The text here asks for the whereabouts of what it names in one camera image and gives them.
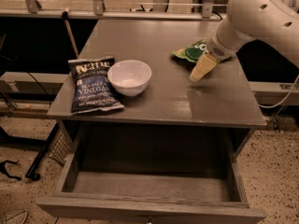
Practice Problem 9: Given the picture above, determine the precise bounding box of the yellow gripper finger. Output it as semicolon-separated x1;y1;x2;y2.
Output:
190;54;218;82

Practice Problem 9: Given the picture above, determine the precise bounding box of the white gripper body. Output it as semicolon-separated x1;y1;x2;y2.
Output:
206;16;256;60

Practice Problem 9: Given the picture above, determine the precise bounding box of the green rice chip bag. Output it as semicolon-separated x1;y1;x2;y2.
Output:
171;38;213;63

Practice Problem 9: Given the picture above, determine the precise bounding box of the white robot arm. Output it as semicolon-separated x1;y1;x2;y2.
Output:
190;0;299;82

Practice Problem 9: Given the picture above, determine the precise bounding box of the blue kettle chips bag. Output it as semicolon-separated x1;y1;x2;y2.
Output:
68;56;124;114

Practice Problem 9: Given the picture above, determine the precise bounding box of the open grey top drawer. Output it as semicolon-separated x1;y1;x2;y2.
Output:
36;127;265;224

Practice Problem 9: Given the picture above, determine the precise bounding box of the grey wooden cabinet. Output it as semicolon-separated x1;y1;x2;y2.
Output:
47;19;267;161

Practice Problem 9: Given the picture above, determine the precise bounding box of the white bowl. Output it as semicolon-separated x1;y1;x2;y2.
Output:
107;60;152;97

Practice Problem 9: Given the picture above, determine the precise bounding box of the black metal stand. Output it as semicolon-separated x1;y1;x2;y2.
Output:
0;121;60;182

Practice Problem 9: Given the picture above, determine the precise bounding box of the white cable at right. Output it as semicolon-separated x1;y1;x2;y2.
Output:
257;75;299;109

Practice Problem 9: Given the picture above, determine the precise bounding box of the wire mesh basket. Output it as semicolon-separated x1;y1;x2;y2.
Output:
49;131;71;166

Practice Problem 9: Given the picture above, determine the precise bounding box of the metal railing frame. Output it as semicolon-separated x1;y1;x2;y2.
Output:
0;0;228;19

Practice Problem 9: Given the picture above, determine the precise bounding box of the black strap on floor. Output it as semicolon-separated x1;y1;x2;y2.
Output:
0;160;22;182

